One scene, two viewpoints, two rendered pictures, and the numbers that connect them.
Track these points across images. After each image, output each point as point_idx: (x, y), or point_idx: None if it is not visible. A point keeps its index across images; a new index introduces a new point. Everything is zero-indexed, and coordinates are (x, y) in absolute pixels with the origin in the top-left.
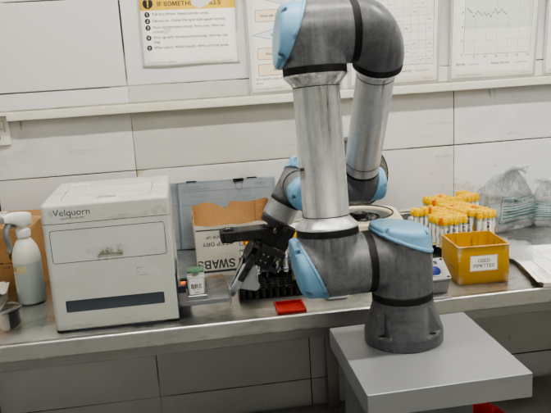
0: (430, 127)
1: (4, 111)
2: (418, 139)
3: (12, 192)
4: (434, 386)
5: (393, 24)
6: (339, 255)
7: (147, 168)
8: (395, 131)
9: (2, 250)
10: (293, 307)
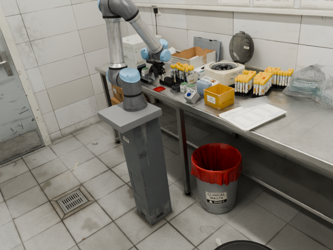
0: (287, 32)
1: (159, 3)
2: (281, 37)
3: (161, 30)
4: (105, 117)
5: (119, 3)
6: (111, 74)
7: (189, 29)
8: (270, 31)
9: None
10: (159, 89)
